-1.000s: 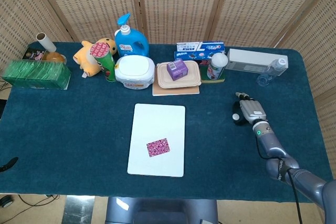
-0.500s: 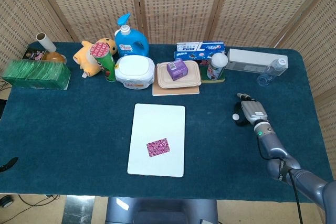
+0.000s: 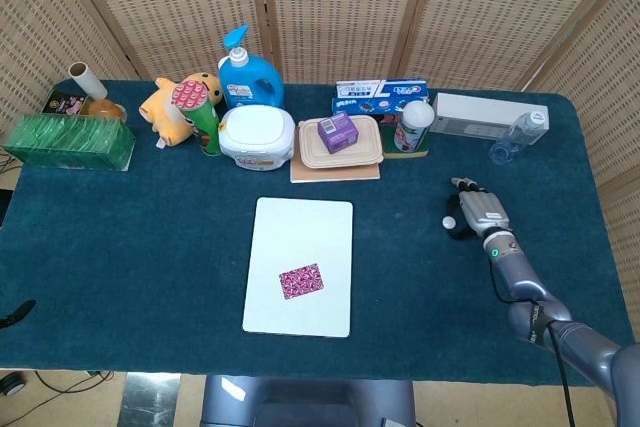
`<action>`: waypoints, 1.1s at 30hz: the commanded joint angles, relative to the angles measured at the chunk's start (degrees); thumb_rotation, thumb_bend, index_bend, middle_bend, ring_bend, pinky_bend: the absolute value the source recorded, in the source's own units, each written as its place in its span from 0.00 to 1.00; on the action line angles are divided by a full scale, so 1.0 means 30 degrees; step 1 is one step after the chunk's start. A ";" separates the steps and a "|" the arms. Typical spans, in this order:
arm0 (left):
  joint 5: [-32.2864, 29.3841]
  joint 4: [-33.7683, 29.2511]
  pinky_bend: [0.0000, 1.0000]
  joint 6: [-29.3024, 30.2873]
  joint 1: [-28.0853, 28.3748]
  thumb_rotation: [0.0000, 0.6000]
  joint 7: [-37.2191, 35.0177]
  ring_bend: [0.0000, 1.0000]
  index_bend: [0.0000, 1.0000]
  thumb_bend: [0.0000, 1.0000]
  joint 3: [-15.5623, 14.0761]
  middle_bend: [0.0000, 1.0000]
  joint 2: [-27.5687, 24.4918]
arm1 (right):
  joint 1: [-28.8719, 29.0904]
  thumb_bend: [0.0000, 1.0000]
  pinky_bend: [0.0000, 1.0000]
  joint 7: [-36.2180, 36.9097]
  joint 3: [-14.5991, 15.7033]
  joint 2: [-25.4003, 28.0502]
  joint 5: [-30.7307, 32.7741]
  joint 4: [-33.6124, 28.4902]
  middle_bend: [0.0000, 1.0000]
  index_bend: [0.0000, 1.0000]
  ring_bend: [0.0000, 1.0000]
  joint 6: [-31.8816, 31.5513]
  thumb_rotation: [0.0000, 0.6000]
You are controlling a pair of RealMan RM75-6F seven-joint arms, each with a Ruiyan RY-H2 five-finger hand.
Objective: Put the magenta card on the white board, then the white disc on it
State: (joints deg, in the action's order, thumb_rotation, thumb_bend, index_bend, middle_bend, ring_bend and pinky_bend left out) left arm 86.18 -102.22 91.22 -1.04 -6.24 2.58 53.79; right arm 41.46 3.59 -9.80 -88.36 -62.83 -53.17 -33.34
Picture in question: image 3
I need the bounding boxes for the white wet wipes box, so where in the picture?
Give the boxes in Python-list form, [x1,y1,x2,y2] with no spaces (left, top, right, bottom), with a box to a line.
[217,105,296,172]

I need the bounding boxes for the black floor cables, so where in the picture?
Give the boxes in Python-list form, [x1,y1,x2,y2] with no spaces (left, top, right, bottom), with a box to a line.
[34,370,116,406]

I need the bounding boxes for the green chip can red lid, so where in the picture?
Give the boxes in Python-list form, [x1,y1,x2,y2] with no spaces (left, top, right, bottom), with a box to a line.
[171,80,223,158]

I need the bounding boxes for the bamboo folding screen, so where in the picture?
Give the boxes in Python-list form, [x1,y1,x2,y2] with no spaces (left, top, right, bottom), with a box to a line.
[0,0,640,378]

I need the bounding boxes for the grey caster wheel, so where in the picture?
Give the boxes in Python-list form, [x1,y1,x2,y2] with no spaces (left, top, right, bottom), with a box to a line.
[0,371,26,397]

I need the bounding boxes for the blue detergent pump bottle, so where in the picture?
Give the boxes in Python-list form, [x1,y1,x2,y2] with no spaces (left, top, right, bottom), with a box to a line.
[217,23,286,111]

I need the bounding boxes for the amber round jar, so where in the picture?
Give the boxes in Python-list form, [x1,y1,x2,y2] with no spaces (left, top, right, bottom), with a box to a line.
[79,98,128,123]

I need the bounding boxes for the long white box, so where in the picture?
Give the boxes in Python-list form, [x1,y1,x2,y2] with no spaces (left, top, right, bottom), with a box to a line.
[428,92,551,139]

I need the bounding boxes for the blue cookie box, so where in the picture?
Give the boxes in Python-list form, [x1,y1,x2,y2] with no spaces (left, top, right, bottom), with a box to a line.
[330,95,431,123]

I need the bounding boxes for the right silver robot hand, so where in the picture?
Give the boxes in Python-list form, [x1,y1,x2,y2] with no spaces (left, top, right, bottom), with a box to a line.
[442,176,512,241]

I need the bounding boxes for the brown flat board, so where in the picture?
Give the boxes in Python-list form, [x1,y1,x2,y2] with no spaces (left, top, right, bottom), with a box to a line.
[289,149,381,184]

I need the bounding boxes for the green plastic box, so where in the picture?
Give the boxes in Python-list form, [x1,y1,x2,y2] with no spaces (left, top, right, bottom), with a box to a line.
[2,113,137,173]

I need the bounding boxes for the white paper roll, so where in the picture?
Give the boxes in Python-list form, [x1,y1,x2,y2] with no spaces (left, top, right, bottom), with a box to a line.
[68,62,109,101]

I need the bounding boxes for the yellow plush toy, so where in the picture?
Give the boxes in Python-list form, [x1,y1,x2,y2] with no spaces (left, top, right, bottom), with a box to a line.
[138,71,224,148]

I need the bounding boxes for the black snack box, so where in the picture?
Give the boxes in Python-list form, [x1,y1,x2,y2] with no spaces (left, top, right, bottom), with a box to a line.
[42,90,94,116]

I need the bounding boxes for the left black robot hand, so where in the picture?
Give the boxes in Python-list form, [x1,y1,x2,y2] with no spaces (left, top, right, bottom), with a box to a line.
[0,299,37,330]

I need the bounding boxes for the white lidded drink can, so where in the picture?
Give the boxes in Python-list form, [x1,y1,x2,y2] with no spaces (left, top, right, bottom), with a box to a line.
[393,100,435,154]

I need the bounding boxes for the small purple box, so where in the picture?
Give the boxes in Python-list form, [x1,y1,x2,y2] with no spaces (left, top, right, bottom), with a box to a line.
[316,112,361,154]

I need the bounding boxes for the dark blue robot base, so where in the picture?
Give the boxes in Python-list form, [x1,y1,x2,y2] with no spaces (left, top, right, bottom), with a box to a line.
[199,374,417,427]

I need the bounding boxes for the white rectangular board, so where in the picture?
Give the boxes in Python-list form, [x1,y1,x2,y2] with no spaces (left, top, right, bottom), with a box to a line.
[241,196,355,339]

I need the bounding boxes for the green sponge pad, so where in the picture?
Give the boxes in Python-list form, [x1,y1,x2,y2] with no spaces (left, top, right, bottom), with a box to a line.
[380,124,430,161]

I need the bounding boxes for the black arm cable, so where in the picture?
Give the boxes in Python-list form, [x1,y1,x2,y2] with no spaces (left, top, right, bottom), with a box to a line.
[489,261,575,427]

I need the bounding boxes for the dark blue table cloth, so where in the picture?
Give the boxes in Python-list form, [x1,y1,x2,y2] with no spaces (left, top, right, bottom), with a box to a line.
[0,79,632,388]

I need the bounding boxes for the pink patterned card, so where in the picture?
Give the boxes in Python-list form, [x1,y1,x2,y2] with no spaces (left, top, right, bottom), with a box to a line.
[278,262,326,302]

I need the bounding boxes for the blue white toothpaste box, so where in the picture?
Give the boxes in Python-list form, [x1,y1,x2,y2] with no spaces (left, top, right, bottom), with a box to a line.
[334,78,430,101]

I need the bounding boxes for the beige lidded food container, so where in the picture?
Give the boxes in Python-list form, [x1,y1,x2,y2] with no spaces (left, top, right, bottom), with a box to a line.
[297,115,385,170]

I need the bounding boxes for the clear plastic bottle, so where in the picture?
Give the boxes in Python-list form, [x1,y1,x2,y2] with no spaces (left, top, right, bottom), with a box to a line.
[488,110,547,166]

